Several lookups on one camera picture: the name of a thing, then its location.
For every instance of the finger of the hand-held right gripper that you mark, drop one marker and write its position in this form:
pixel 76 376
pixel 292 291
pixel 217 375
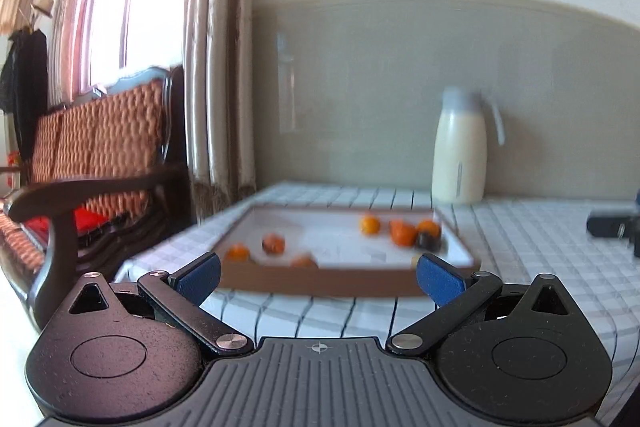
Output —
pixel 605 227

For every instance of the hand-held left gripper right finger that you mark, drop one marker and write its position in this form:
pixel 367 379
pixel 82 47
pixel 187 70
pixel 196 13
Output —
pixel 440 279

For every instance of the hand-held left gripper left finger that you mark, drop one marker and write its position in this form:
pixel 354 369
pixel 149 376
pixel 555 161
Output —
pixel 200 279

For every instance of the brown cardboard box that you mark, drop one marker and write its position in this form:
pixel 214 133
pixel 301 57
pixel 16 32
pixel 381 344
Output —
pixel 325 277

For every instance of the dark purple mangosteen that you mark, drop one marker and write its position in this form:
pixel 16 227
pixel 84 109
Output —
pixel 429 242

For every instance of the beige lace curtain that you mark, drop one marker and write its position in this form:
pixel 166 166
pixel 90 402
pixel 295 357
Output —
pixel 220 57

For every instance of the white black checked tablecloth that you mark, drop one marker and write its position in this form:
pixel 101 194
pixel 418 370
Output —
pixel 525 232

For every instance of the black hanging coat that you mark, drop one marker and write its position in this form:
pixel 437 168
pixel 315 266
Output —
pixel 25 82

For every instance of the red cushion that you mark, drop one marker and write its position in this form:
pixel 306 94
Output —
pixel 75 221

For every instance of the orange mandarin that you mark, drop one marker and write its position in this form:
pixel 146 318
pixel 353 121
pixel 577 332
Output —
pixel 370 225
pixel 238 252
pixel 403 234
pixel 429 226

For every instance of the orange carrot piece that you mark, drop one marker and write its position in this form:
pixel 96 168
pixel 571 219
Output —
pixel 303 261
pixel 273 245

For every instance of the straw hat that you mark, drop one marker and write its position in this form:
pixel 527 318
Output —
pixel 44 7

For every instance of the wooden sofa with woven cushions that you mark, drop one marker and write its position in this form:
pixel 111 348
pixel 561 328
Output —
pixel 100 132

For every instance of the cream thermos jug grey lid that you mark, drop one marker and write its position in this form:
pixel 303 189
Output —
pixel 457 157

